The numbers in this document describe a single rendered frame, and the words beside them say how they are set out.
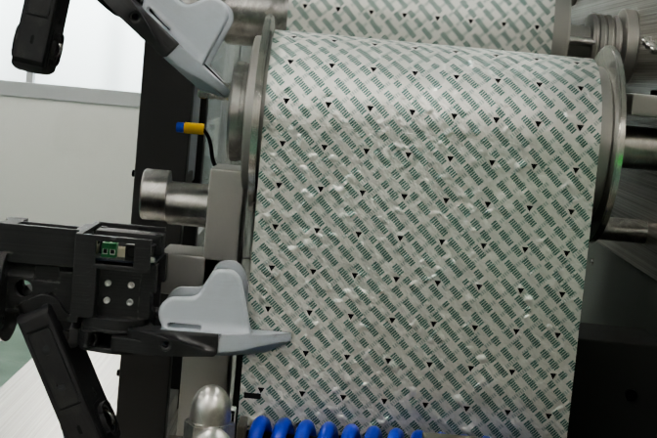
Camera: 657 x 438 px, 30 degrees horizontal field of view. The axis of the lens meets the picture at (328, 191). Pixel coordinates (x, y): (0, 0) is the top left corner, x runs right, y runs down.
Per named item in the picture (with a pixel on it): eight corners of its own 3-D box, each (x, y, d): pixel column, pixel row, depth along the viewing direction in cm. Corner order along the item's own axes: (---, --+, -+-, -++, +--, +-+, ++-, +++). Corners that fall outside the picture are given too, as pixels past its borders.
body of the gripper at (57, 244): (160, 241, 83) (-18, 225, 83) (151, 367, 83) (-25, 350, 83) (176, 227, 90) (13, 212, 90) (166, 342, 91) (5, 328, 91)
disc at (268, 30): (256, 197, 100) (272, 15, 98) (263, 197, 100) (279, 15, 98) (242, 226, 85) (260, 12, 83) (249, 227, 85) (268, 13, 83)
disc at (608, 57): (564, 226, 100) (586, 43, 98) (571, 226, 100) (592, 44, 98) (603, 259, 85) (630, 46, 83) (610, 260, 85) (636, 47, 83)
